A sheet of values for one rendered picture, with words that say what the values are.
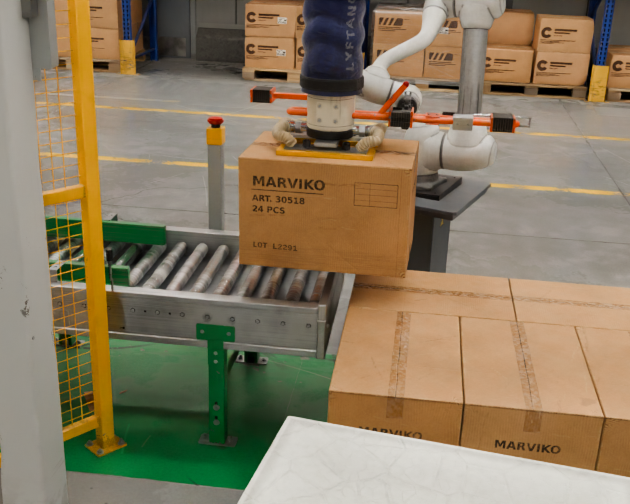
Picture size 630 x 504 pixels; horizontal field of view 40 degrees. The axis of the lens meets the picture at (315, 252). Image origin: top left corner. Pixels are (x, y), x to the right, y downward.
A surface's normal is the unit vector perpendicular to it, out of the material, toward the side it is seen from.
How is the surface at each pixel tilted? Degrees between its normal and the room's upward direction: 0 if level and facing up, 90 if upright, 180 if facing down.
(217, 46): 90
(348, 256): 90
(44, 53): 90
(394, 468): 0
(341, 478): 0
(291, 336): 90
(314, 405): 0
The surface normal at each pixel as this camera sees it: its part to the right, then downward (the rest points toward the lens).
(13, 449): -0.18, 0.36
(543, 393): 0.04, -0.93
